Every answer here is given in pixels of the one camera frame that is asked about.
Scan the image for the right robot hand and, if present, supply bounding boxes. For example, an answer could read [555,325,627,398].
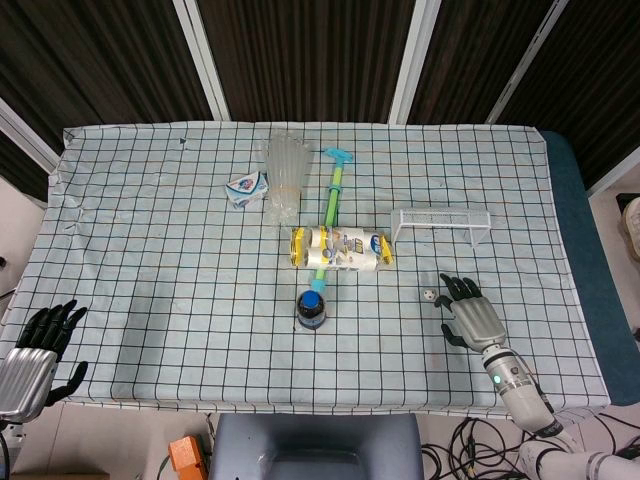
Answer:
[435,272,508,356]

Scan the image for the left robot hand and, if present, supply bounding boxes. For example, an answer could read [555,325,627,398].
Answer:
[0,299,89,423]

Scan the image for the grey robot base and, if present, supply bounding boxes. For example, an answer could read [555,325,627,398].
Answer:
[207,412,425,480]

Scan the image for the white wire mesh rack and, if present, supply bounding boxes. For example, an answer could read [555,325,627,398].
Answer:
[390,208,492,249]

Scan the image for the teal table edge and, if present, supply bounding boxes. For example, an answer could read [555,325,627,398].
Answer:
[537,130,640,407]

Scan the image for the packaged garbage bag rolls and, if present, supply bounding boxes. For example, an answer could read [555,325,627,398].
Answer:
[288,224,396,274]

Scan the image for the dark bottle with blue cap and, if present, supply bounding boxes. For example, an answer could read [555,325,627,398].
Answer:
[295,290,328,330]

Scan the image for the orange box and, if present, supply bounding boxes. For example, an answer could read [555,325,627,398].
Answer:
[167,434,209,474]

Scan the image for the beige shoe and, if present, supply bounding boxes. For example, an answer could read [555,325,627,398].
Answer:
[619,196,640,246]

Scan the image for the blue checkered tablecloth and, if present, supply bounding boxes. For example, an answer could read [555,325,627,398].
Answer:
[0,121,611,416]

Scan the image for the stack of clear plastic cups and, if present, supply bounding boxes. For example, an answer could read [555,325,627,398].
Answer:
[260,129,315,226]

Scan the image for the white blue soap box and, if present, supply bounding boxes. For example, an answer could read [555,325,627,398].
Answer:
[224,169,271,210]

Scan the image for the black floor cables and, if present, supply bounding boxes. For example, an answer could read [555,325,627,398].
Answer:
[419,404,640,480]

